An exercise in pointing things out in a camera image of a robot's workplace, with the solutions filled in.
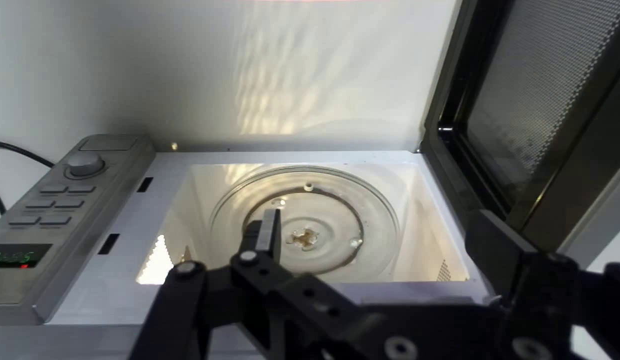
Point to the silver microwave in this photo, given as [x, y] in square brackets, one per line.
[115, 250]

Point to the glass turntable plate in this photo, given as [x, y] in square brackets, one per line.
[320, 220]

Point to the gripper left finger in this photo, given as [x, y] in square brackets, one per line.
[250, 285]

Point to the silver microwave knob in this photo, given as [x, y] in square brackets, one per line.
[84, 164]

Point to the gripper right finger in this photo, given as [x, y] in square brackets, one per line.
[530, 280]

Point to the black microwave door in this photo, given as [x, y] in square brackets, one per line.
[530, 100]

